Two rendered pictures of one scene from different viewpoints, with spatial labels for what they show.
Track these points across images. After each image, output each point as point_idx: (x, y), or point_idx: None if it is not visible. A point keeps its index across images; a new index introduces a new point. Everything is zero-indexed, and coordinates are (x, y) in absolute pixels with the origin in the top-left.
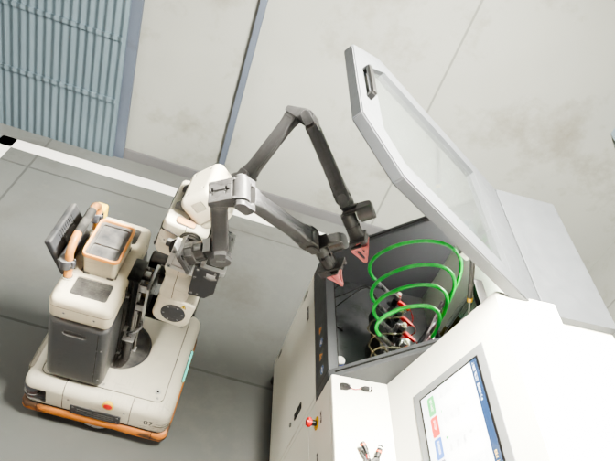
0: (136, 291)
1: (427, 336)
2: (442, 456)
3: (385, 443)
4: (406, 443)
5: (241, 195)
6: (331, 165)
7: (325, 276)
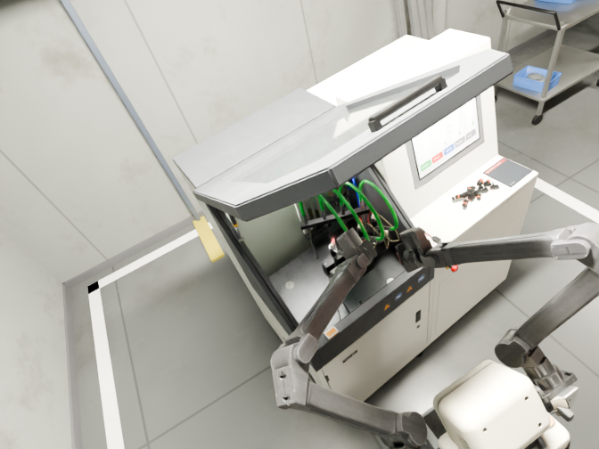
0: None
1: (349, 213)
2: (453, 144)
3: (441, 202)
4: (438, 186)
5: (598, 226)
6: (335, 290)
7: None
